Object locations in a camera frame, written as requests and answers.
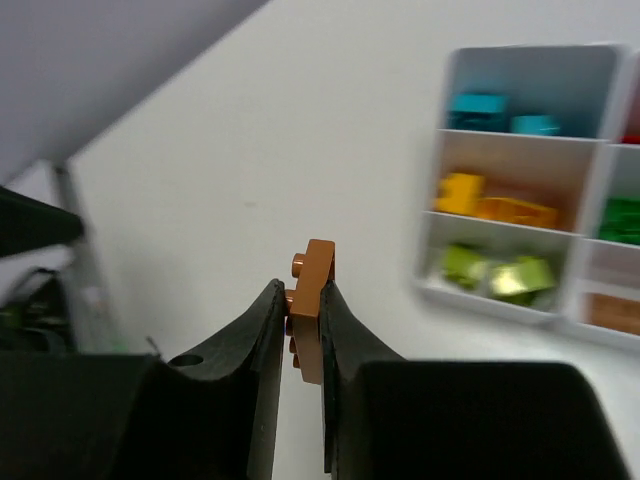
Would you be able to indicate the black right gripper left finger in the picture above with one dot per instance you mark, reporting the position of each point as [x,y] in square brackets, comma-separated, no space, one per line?
[209,413]

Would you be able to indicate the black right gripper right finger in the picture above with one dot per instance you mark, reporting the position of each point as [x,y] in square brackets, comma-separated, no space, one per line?
[387,417]

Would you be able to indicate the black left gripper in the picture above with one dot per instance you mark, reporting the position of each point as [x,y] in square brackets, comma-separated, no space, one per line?
[35,316]

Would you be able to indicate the brown lego tile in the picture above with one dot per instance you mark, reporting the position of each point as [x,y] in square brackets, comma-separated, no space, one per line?
[312,270]

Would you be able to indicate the light green lego brick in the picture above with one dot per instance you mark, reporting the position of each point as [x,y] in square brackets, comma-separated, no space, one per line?
[464,266]

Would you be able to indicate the yellow lego brick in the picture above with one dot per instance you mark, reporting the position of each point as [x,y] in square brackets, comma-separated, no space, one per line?
[459,193]

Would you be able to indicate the yellow orange lego piece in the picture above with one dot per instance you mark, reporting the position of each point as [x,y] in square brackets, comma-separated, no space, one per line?
[515,211]

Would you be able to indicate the brown lego brick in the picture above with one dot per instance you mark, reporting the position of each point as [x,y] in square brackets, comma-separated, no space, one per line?
[613,313]

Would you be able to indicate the green lego piece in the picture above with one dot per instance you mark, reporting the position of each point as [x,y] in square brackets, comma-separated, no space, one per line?
[620,221]

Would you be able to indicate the cyan lego brick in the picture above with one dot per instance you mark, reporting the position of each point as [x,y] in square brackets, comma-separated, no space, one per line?
[537,125]

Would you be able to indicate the white four-compartment container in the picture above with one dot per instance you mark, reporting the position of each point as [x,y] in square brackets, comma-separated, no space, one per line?
[592,91]

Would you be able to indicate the blue lego in container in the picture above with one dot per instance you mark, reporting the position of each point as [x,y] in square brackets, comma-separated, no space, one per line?
[478,112]

